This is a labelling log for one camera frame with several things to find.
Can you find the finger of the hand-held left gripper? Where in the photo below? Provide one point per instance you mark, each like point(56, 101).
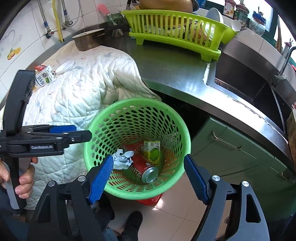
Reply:
point(46, 146)
point(62, 128)

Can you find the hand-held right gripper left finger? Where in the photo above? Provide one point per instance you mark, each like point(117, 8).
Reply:
point(100, 183)

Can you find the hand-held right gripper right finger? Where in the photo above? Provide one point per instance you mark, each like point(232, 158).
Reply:
point(196, 182)

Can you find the green plastic mesh basket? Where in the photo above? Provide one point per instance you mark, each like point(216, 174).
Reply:
point(138, 120)

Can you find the person's left hand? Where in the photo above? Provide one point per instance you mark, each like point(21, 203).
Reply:
point(26, 183)

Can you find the crumpled pale blue tissue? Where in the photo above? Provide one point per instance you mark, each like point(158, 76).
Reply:
point(121, 161)

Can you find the white green milk carton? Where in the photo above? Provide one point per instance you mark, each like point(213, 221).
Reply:
point(44, 78)

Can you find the red drink can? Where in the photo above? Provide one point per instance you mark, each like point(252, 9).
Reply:
point(138, 166)

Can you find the white quilted blanket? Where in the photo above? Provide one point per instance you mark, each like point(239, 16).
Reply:
point(81, 88)

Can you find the green cabinet door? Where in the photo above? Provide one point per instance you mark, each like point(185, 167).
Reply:
point(242, 166)

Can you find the red plastic object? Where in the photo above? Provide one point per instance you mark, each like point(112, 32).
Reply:
point(150, 201)

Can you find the yellow green drink carton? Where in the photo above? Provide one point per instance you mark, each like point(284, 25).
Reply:
point(151, 154)

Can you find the black shoe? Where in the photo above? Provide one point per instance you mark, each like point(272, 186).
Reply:
point(133, 224)

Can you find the white round lid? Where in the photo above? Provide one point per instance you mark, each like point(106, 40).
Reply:
point(64, 67)

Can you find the steel cooking pot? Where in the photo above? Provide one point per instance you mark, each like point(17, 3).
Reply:
point(89, 42)

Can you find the steel sink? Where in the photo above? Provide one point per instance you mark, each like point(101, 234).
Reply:
point(242, 78)

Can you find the green glass jar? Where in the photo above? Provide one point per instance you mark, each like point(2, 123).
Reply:
point(115, 18)

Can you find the pink brush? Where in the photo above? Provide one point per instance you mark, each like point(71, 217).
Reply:
point(103, 8)

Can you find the green plastic dish rack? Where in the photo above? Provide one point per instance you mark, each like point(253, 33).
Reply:
point(161, 38)

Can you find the steel faucet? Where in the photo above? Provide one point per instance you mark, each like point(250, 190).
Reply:
point(286, 60)

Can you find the brown bowl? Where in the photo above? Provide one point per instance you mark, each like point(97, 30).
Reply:
point(166, 5)

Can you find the clear glass jar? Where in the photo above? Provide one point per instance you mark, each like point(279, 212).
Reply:
point(256, 27)

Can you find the white bowl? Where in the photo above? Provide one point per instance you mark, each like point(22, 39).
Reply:
point(216, 15)

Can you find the dark green bottle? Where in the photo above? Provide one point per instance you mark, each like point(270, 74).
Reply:
point(241, 14)

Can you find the orange label carton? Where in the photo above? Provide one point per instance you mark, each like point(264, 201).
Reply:
point(229, 9)

